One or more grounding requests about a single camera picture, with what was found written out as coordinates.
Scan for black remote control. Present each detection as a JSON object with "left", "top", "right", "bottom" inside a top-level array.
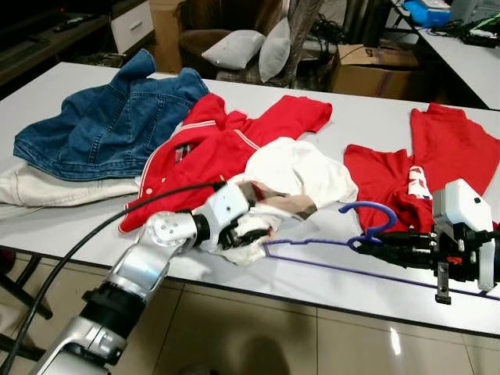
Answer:
[{"left": 51, "top": 14, "right": 98, "bottom": 32}]

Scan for purple plastic clothes hanger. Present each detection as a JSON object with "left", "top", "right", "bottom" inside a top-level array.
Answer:
[{"left": 262, "top": 201, "right": 500, "bottom": 302}]

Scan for grey cushion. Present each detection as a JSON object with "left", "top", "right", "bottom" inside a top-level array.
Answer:
[
  {"left": 258, "top": 17, "right": 292, "bottom": 83},
  {"left": 202, "top": 30, "right": 266, "bottom": 71}
]

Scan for brown armchair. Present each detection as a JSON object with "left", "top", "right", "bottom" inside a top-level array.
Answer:
[{"left": 178, "top": 27, "right": 235, "bottom": 79}]

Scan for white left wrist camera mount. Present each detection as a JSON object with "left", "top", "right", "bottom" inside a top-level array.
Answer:
[{"left": 202, "top": 182, "right": 255, "bottom": 252}]

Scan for dark low bench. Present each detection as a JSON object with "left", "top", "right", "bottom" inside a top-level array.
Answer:
[{"left": 0, "top": 9, "right": 114, "bottom": 88}]

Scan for white drawer unit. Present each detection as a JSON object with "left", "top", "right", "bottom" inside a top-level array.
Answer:
[{"left": 109, "top": 0, "right": 155, "bottom": 54}]

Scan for white table black frame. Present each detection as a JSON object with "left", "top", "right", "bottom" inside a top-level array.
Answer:
[
  {"left": 0, "top": 61, "right": 500, "bottom": 337},
  {"left": 391, "top": 0, "right": 500, "bottom": 110}
]

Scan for white knit garment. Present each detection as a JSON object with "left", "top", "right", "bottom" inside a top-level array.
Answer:
[{"left": 223, "top": 138, "right": 359, "bottom": 266}]

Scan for blue plastic device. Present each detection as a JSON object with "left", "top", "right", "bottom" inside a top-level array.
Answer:
[{"left": 406, "top": 0, "right": 454, "bottom": 28}]

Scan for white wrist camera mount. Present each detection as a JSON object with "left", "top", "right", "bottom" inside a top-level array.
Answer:
[
  {"left": 432, "top": 178, "right": 499, "bottom": 291},
  {"left": 202, "top": 182, "right": 255, "bottom": 252}
]

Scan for red jacket white stripes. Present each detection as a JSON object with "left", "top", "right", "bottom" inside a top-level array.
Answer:
[{"left": 119, "top": 94, "right": 334, "bottom": 234}]

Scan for grey plastic case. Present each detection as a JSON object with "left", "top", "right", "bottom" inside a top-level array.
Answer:
[{"left": 449, "top": 0, "right": 500, "bottom": 24}]

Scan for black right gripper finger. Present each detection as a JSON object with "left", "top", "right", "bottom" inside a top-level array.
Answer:
[
  {"left": 358, "top": 230, "right": 429, "bottom": 244},
  {"left": 349, "top": 239, "right": 429, "bottom": 260}
]

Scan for black cable bundle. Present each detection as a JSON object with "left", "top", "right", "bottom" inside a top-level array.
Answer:
[{"left": 437, "top": 9, "right": 500, "bottom": 49}]

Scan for brown cardboard box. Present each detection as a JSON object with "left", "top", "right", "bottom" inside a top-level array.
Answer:
[{"left": 332, "top": 43, "right": 432, "bottom": 101}]

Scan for black metal chair base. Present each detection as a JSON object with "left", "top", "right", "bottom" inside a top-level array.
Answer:
[{"left": 0, "top": 248, "right": 55, "bottom": 362}]

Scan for cream white denim garment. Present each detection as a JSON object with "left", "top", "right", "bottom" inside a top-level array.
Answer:
[{"left": 0, "top": 162, "right": 141, "bottom": 209}]

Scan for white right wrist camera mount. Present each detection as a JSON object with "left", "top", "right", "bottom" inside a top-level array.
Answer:
[{"left": 432, "top": 178, "right": 499, "bottom": 291}]

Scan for blue denim jacket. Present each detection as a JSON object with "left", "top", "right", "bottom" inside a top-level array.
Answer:
[{"left": 13, "top": 48, "right": 210, "bottom": 182}]

